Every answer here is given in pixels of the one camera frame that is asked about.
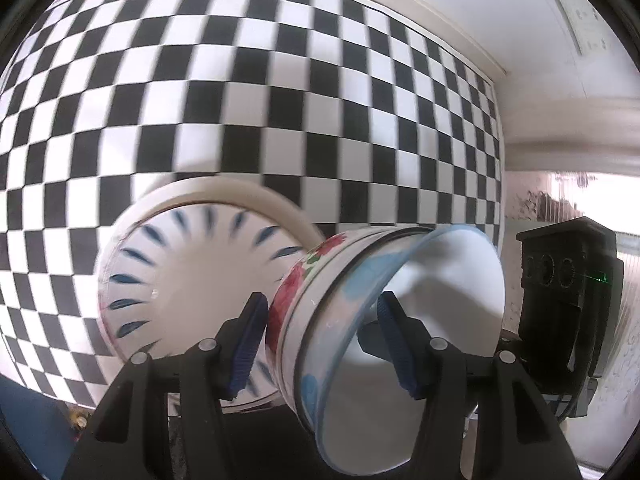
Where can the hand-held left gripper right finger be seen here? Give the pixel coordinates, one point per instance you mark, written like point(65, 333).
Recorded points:
point(400, 355)

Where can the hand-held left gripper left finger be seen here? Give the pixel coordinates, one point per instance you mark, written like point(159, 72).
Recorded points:
point(247, 350)

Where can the red floral bowl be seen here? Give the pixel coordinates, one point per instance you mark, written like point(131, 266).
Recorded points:
point(295, 300)

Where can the blue leaf pattern plate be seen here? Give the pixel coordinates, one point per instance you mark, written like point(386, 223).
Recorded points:
point(200, 280)

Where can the blue floral bowl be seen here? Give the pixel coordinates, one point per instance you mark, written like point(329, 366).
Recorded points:
point(450, 280)

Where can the white plate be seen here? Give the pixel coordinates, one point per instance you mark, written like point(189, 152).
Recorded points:
point(240, 191)

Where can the black white checkered mat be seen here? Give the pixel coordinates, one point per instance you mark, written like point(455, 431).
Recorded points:
point(250, 85)

